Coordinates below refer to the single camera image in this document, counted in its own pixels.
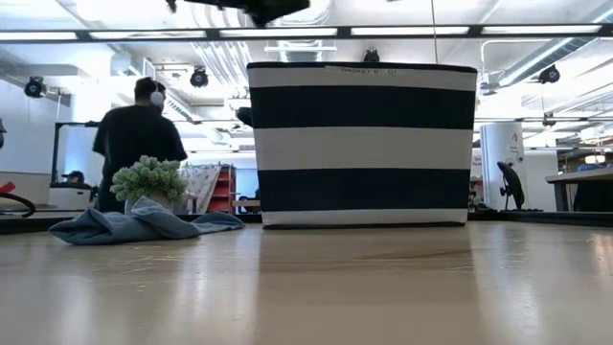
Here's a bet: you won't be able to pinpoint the black desk chair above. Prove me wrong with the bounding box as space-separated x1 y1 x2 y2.
496 161 527 212

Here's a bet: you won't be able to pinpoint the white headphones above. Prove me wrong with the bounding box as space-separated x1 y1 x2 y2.
149 81 166 108

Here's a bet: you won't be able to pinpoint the navy white striped fabric basket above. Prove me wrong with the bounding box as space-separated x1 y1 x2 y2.
246 60 479 230

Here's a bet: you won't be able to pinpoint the white cylindrical column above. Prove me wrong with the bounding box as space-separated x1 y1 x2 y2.
480 122 526 212

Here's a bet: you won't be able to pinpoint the thin hanging cable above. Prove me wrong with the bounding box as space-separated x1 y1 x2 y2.
430 0 439 64

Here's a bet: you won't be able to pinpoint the slate blue garment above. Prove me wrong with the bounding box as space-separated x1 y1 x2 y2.
47 195 246 246

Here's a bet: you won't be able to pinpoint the patterned white cloth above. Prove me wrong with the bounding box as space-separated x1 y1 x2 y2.
180 164 222 215

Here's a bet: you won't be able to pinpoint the white machine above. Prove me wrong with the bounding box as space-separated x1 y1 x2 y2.
47 181 95 211

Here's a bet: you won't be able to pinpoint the green succulent plant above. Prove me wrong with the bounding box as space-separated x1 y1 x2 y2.
109 155 189 215

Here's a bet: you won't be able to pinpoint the person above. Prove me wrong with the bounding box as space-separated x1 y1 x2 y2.
92 76 189 215

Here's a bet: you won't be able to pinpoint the red shelf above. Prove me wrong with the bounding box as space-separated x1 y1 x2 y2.
206 164 238 215

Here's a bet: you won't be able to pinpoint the grey desk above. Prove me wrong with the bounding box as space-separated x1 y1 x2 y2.
544 166 613 213

